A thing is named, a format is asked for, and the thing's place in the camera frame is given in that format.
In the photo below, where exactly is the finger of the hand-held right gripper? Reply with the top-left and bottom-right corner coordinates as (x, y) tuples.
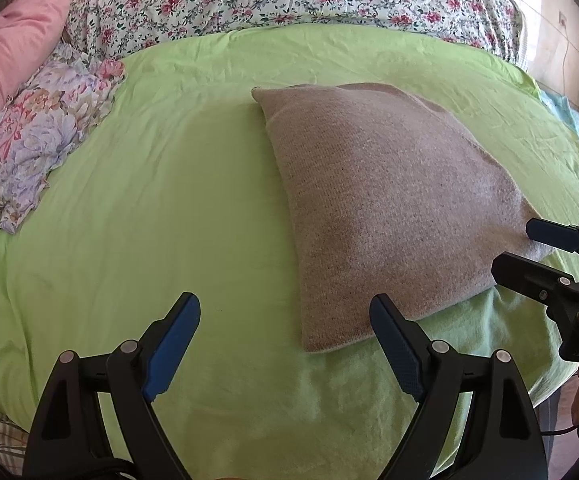
(491, 252), (579, 311)
(526, 217), (579, 281)

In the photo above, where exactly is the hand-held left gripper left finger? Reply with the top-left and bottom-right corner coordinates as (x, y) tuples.
(22, 292), (203, 480)

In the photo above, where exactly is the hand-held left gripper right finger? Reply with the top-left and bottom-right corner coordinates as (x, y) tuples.
(369, 294), (550, 480)

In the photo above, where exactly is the beige knitted sweater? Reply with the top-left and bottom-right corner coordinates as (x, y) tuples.
(252, 82), (555, 354)

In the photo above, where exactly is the light blue cloth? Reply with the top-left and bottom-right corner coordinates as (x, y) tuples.
(539, 89), (579, 153)

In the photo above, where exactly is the light green bedsheet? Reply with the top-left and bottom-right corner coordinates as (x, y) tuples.
(0, 22), (579, 480)

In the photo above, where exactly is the pastel floral ruffled pillow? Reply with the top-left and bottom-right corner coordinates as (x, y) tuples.
(0, 42), (128, 234)

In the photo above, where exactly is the pink pillow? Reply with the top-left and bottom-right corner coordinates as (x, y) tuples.
(0, 0), (95, 138)

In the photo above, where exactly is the black cable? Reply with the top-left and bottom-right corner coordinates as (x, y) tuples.
(539, 422), (579, 437)

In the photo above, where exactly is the white wall cable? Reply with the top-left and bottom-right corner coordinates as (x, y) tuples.
(557, 24), (579, 107)

